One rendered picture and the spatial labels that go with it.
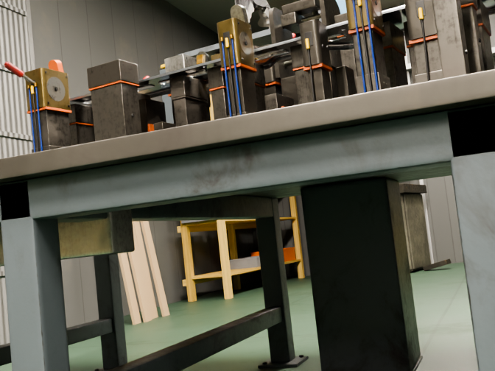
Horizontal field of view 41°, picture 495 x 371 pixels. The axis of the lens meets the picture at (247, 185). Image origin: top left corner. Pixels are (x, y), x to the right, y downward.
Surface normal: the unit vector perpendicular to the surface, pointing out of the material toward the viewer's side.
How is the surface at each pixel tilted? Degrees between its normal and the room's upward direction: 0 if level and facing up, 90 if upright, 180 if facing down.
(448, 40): 90
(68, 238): 90
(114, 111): 90
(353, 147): 90
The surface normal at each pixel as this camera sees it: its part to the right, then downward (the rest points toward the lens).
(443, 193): -0.36, -0.04
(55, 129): 0.87, -0.14
